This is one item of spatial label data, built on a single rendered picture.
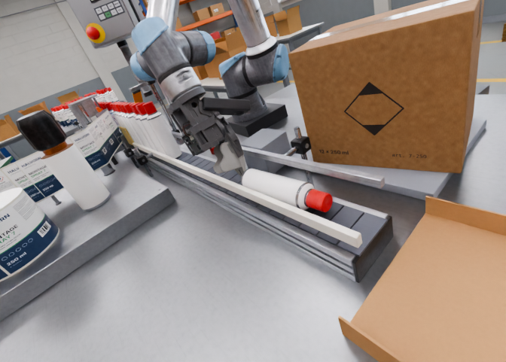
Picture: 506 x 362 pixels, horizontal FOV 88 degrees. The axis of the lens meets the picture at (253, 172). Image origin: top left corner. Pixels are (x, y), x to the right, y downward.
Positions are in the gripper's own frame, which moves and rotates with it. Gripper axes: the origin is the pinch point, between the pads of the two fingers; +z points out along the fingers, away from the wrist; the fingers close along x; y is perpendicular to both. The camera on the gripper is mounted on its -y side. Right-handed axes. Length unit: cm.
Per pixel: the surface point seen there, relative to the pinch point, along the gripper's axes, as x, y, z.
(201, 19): -623, -436, -303
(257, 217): 6.4, 5.9, 8.2
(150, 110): -34.3, 0.7, -27.3
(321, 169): 20.1, -2.6, 3.7
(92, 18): -42, -2, -62
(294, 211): 17.5, 4.4, 7.3
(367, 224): 25.1, -1.3, 13.8
